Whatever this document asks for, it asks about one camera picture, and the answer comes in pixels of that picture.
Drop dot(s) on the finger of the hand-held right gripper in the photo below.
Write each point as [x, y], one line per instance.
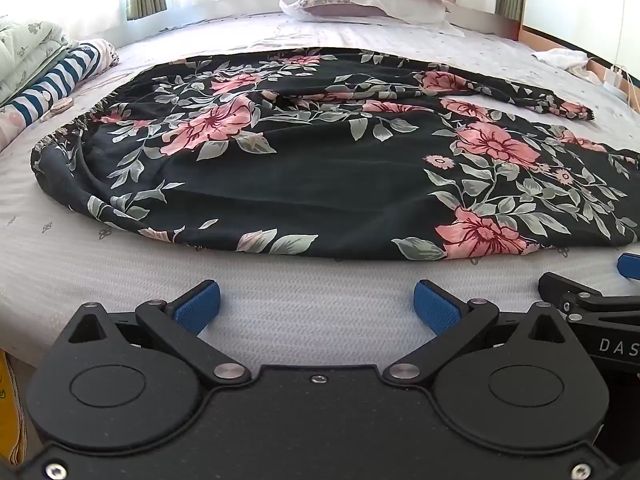
[575, 290]
[631, 266]

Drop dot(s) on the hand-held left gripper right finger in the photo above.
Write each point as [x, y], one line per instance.
[436, 307]

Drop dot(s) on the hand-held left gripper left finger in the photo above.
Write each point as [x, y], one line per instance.
[197, 307]

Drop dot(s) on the black floral pants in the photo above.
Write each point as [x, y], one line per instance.
[300, 170]

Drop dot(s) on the bed with grey sheet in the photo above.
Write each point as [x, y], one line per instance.
[310, 305]

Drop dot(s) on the yellow mat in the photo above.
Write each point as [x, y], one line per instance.
[9, 410]

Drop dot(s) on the crumpled white cloth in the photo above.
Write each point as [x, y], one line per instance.
[562, 59]

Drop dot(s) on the blue white striped bolster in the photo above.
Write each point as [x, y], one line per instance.
[55, 82]

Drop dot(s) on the pale green floral quilt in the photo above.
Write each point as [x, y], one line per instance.
[25, 55]

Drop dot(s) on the wooden bed frame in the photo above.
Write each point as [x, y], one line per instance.
[550, 39]

